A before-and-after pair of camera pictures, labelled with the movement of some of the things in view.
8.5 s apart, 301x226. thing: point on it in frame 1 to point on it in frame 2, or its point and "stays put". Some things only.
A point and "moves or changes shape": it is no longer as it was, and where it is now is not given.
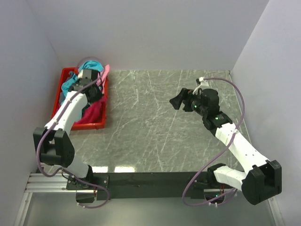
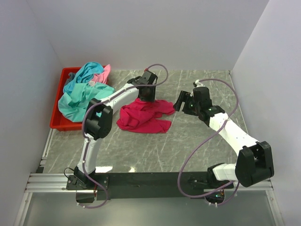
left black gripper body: [98, 93] to [150, 96]
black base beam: [133, 185] stays put
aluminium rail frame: [39, 182] stays put
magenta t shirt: [94, 112] moves or changes shape
